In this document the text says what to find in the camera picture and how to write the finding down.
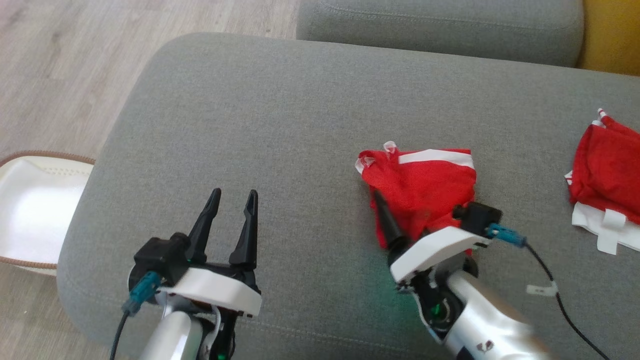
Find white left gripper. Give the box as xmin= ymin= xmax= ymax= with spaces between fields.
xmin=157 ymin=188 xmax=264 ymax=318

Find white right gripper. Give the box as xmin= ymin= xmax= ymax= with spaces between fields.
xmin=372 ymin=190 xmax=494 ymax=292

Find red shorts white stripe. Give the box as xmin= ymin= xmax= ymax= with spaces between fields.
xmin=354 ymin=141 xmax=479 ymax=251

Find red basketball jersey white sleeves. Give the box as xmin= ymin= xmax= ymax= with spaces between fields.
xmin=564 ymin=108 xmax=640 ymax=256

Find white laundry basket brown rim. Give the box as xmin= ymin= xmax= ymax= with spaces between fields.
xmin=0 ymin=151 xmax=96 ymax=277

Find grey sofa seat cushion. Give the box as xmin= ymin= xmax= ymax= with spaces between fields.
xmin=296 ymin=0 xmax=585 ymax=69

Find yellow sofa back cushion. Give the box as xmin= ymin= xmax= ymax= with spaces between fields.
xmin=575 ymin=0 xmax=640 ymax=77

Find teal cable connector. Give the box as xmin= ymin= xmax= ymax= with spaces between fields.
xmin=484 ymin=223 xmax=527 ymax=249
xmin=122 ymin=271 xmax=162 ymax=317

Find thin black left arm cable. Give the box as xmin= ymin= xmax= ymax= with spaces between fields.
xmin=109 ymin=309 xmax=132 ymax=360

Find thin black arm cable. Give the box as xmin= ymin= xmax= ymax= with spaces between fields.
xmin=109 ymin=309 xmax=132 ymax=360
xmin=522 ymin=242 xmax=612 ymax=360

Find white cable label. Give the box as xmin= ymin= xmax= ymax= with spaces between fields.
xmin=526 ymin=280 xmax=559 ymax=297

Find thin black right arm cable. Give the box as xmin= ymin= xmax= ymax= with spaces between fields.
xmin=522 ymin=242 xmax=612 ymax=360

